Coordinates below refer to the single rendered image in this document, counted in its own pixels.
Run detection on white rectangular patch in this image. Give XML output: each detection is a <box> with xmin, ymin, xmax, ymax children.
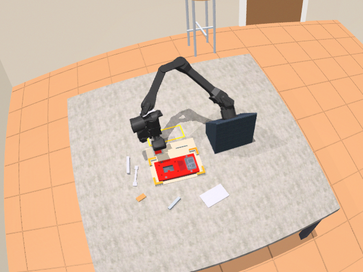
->
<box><xmin>200</xmin><ymin>184</ymin><xmax>229</xmax><ymax>207</ymax></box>

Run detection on orange flat rectangular block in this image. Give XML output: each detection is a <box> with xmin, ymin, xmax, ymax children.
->
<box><xmin>136</xmin><ymin>193</ymin><xmax>146</xmax><ymax>202</ymax></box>

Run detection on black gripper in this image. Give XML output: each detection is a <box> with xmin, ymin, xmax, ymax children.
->
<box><xmin>148</xmin><ymin>124</ymin><xmax>166</xmax><ymax>151</ymax></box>

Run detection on light grey flat bar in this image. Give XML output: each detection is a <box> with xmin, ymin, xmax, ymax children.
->
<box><xmin>168</xmin><ymin>196</ymin><xmax>181</xmax><ymax>210</ymax></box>

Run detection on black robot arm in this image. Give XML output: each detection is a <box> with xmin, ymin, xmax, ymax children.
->
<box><xmin>130</xmin><ymin>57</ymin><xmax>238</xmax><ymax>143</ymax></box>

